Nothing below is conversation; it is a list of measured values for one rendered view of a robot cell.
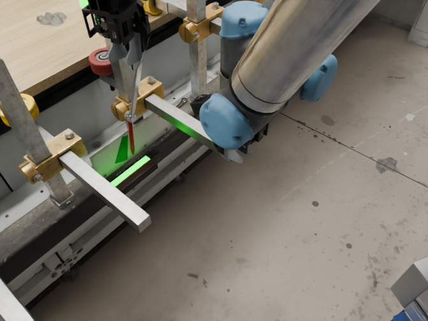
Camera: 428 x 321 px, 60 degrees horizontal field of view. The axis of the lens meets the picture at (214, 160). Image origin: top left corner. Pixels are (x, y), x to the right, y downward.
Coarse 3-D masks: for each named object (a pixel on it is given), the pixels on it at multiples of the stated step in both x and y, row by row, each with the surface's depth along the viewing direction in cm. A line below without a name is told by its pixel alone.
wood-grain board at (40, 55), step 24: (0, 0) 116; (24, 0) 116; (48, 0) 116; (72, 0) 116; (0, 24) 107; (24, 24) 107; (48, 24) 107; (72, 24) 107; (0, 48) 99; (24, 48) 99; (48, 48) 99; (72, 48) 99; (96, 48) 99; (24, 72) 92; (48, 72) 92; (72, 72) 95
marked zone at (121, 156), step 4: (124, 136) 93; (124, 140) 94; (120, 144) 93; (124, 144) 94; (120, 148) 94; (124, 148) 95; (120, 152) 95; (124, 152) 96; (120, 156) 96; (124, 156) 97; (116, 160) 95; (120, 160) 97
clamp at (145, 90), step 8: (144, 80) 95; (144, 88) 93; (152, 88) 93; (160, 88) 94; (144, 96) 91; (160, 96) 96; (112, 104) 89; (120, 104) 89; (128, 104) 88; (136, 104) 90; (144, 104) 93; (112, 112) 92; (120, 112) 88; (136, 112) 92; (120, 120) 91
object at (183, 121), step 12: (108, 84) 100; (156, 96) 92; (156, 108) 90; (168, 108) 89; (168, 120) 90; (180, 120) 86; (192, 120) 86; (192, 132) 86; (204, 132) 84; (204, 144) 85
